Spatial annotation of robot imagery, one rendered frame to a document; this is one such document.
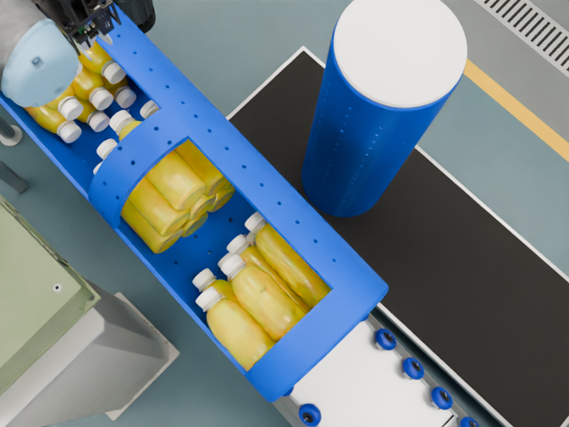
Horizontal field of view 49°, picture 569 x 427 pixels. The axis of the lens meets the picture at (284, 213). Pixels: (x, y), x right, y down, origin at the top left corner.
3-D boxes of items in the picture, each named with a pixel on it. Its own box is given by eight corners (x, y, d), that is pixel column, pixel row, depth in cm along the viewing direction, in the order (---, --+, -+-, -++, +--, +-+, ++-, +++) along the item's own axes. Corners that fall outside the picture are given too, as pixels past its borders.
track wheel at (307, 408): (321, 423, 115) (327, 416, 116) (304, 404, 116) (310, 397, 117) (309, 432, 118) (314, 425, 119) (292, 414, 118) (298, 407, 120)
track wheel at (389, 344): (387, 355, 120) (394, 349, 119) (371, 337, 120) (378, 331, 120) (394, 346, 124) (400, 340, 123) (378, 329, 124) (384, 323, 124)
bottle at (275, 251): (313, 318, 105) (238, 238, 108) (320, 312, 112) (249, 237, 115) (344, 289, 104) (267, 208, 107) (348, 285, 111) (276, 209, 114)
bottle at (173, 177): (215, 183, 110) (146, 109, 113) (196, 185, 103) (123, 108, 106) (190, 211, 112) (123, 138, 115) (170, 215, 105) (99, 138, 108)
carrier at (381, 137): (400, 192, 215) (356, 124, 221) (494, 71, 131) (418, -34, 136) (328, 233, 210) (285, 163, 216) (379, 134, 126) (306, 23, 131)
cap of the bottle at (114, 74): (117, 75, 120) (123, 82, 119) (102, 80, 117) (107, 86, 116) (124, 60, 117) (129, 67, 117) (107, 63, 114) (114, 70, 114)
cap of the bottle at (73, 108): (72, 96, 114) (79, 102, 114) (81, 102, 118) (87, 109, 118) (57, 111, 114) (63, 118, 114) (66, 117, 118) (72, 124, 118)
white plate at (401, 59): (494, 68, 129) (491, 70, 131) (419, -36, 135) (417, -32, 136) (381, 129, 125) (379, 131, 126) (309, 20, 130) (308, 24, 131)
